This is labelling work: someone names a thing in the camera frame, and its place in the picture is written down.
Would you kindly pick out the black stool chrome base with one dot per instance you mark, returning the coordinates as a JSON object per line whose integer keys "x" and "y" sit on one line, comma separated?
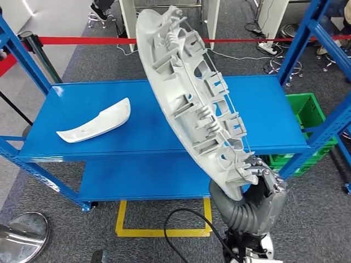
{"x": 334, "y": 61}
{"x": 101, "y": 21}
{"x": 292, "y": 31}

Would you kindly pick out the person's black shoe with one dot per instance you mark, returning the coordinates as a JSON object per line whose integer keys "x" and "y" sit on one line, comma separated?
{"x": 98, "y": 9}

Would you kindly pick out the yellow floor tape square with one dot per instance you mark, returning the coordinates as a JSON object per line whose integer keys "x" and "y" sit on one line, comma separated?
{"x": 164, "y": 232}

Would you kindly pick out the thin black post grey base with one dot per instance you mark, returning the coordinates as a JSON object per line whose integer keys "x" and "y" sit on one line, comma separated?
{"x": 16, "y": 109}

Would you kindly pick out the person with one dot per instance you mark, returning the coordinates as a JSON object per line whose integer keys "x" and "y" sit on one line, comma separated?
{"x": 329, "y": 47}

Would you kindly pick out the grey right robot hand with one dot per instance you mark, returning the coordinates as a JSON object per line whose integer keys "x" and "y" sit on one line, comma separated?
{"x": 271, "y": 207}

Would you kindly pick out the white curved plastic trim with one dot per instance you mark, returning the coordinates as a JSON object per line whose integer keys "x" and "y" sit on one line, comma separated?
{"x": 96, "y": 123}

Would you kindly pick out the large green plastic crate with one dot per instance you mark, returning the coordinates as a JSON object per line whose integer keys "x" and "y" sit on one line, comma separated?
{"x": 309, "y": 112}

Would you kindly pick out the white table leg panel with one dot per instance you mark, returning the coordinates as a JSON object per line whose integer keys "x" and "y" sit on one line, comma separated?
{"x": 127, "y": 21}
{"x": 271, "y": 20}
{"x": 213, "y": 21}

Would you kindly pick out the dark belt stanchion chrome base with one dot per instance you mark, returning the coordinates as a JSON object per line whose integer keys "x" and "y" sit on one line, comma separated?
{"x": 38, "y": 54}

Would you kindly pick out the chrome stanchion with round base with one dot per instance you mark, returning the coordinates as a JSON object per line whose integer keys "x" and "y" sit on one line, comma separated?
{"x": 24, "y": 239}

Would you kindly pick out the grey plastic wheel hubcap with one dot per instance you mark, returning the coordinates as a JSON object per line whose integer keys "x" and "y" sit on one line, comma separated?
{"x": 175, "y": 90}

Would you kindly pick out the white power strip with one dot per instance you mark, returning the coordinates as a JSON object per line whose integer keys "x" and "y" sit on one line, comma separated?
{"x": 267, "y": 48}

